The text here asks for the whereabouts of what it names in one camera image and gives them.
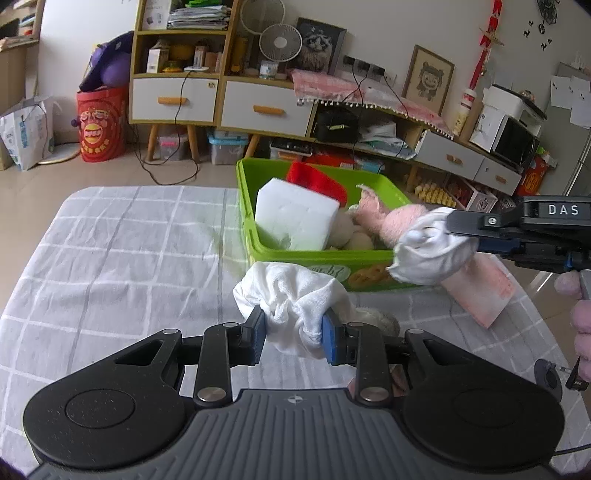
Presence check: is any white cloth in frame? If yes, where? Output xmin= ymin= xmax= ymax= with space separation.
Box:
xmin=233 ymin=262 xmax=358 ymax=359

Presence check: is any white sock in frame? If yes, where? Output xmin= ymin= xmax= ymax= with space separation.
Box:
xmin=387 ymin=207 xmax=479 ymax=286

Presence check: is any pink plush rabbit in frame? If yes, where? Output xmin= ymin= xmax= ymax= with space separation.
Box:
xmin=349 ymin=184 xmax=428 ymax=248

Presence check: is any red santa plush toy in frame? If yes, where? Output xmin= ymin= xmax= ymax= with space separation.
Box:
xmin=286 ymin=162 xmax=349 ymax=207

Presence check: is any person's right hand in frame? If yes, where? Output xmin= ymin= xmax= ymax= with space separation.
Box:
xmin=554 ymin=271 xmax=591 ymax=382

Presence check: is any grey green small cloth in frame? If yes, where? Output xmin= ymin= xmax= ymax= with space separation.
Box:
xmin=355 ymin=307 xmax=401 ymax=337

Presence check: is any green plastic storage bin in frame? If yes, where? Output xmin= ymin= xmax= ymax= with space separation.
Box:
xmin=236 ymin=158 xmax=410 ymax=292

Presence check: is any yellow egg tray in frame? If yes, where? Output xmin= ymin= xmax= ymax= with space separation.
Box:
xmin=414 ymin=182 xmax=457 ymax=208

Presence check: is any white microwave oven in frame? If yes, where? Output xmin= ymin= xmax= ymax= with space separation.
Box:
xmin=470 ymin=105 xmax=543 ymax=168

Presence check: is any white printer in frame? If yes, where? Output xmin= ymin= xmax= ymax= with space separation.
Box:
xmin=484 ymin=84 xmax=547 ymax=137

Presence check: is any white foam block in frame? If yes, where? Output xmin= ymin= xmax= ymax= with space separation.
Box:
xmin=254 ymin=178 xmax=339 ymax=251

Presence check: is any low wooden tv bench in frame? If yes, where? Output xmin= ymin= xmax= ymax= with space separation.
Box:
xmin=315 ymin=100 xmax=521 ymax=195

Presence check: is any grey checked tablecloth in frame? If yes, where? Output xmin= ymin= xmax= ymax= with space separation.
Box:
xmin=1 ymin=186 xmax=572 ymax=473

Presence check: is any framed cartoon picture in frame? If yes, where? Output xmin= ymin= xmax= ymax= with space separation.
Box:
xmin=403 ymin=45 xmax=455 ymax=115

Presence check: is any red cardboard box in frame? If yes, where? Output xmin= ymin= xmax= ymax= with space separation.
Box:
xmin=304 ymin=151 xmax=356 ymax=169

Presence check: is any clear storage box blue lid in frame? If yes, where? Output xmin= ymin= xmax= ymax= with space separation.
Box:
xmin=207 ymin=129 xmax=249 ymax=166

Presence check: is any black box under bench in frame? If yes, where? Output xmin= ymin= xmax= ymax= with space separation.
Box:
xmin=312 ymin=106 xmax=359 ymax=144

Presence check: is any pink table runner cloth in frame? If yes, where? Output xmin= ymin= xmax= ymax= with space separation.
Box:
xmin=290 ymin=69 xmax=454 ymax=139

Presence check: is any framed cat picture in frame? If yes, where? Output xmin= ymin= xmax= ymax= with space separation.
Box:
xmin=294 ymin=17 xmax=346 ymax=75

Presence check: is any red printed bag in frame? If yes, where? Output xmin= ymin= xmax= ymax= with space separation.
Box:
xmin=76 ymin=87 xmax=128 ymax=163

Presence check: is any small white desk fan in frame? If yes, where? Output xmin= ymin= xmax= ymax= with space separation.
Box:
xmin=259 ymin=24 xmax=303 ymax=79

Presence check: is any wooden shelf cabinet with drawers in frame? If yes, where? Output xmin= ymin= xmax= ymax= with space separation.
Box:
xmin=129 ymin=1 xmax=315 ymax=162

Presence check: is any purple plush toy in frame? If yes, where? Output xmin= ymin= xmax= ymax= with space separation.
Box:
xmin=79 ymin=31 xmax=134 ymax=92

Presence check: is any white paper shopping bag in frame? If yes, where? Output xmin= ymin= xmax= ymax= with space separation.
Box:
xmin=1 ymin=96 xmax=55 ymax=171

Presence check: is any stack of papers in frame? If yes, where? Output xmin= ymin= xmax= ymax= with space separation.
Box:
xmin=167 ymin=5 xmax=231 ymax=30

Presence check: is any large white fan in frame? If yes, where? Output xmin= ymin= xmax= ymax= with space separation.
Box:
xmin=240 ymin=0 xmax=286 ymax=35

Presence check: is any wooden desk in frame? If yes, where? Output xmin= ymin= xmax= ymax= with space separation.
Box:
xmin=1 ymin=0 xmax=45 ymax=113

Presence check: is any red hanging wall ornament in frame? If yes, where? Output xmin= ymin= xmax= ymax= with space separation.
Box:
xmin=452 ymin=0 xmax=504 ymax=136

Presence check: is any black power cable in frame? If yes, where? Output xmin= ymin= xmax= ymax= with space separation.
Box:
xmin=128 ymin=71 xmax=201 ymax=187

